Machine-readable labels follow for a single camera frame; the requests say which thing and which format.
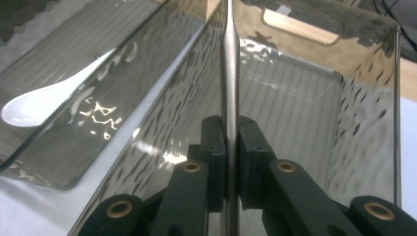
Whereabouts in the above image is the steel table knife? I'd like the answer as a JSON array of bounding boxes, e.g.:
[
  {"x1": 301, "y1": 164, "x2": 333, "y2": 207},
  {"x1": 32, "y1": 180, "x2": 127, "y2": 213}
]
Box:
[{"x1": 219, "y1": 0, "x2": 242, "y2": 236}]

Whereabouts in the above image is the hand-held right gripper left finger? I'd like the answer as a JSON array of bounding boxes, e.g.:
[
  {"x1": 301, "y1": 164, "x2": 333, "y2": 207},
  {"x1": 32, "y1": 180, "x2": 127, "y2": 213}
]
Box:
[{"x1": 188, "y1": 114, "x2": 228, "y2": 212}]

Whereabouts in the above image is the white ceramic spoon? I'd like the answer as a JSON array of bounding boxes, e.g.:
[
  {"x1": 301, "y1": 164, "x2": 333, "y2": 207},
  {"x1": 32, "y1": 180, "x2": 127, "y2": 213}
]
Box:
[{"x1": 0, "y1": 47, "x2": 117, "y2": 128}]

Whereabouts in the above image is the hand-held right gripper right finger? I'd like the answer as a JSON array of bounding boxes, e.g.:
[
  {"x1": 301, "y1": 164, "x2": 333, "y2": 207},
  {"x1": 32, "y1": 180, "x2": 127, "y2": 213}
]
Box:
[{"x1": 238, "y1": 115, "x2": 278, "y2": 210}]

